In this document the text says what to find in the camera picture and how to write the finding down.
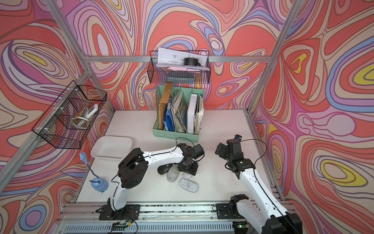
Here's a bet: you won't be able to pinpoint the magazines stack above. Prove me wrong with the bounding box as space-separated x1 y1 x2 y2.
171 89 188 133

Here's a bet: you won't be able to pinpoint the black tape roll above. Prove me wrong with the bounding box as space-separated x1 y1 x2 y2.
184 57 201 66

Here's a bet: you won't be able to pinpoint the white binder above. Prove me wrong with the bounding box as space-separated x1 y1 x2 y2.
187 94 198 135

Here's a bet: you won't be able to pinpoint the white storage box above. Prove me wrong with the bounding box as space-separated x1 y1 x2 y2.
91 136 133 160

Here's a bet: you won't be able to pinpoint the white paper sheets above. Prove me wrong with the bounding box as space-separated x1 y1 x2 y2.
156 47 208 68

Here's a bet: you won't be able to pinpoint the green file organizer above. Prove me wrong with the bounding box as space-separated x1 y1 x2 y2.
153 85 205 142

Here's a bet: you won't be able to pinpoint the black wire basket left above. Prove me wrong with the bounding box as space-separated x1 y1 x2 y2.
32 81 107 149

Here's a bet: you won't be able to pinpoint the grey mouse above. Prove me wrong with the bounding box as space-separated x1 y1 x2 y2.
167 164 180 182

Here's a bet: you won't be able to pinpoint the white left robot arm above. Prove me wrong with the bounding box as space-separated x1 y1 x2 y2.
96 143 205 220

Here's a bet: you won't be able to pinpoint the white remote control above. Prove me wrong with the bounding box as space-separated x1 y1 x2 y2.
84 104 98 120

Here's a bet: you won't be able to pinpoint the brown folder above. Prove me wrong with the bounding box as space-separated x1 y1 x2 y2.
159 82 173 130

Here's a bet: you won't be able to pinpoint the black wire basket back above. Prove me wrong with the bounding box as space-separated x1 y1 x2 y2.
147 49 211 85

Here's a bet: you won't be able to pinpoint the black wire basket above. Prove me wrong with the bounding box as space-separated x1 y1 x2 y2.
147 49 211 85
32 81 107 149

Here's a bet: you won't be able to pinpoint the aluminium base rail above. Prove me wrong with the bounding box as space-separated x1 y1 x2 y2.
51 202 257 234

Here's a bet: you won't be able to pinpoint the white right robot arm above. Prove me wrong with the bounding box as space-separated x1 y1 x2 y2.
215 136 303 234

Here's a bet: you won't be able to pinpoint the white upside-down mouse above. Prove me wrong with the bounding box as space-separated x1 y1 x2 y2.
179 178 199 193

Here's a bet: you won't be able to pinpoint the black mouse front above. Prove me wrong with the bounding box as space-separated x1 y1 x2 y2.
157 163 173 175

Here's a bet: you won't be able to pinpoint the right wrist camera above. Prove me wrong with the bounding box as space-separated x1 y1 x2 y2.
234 134 242 141

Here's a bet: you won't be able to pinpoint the blue booklet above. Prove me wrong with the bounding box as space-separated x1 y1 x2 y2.
163 98 175 132

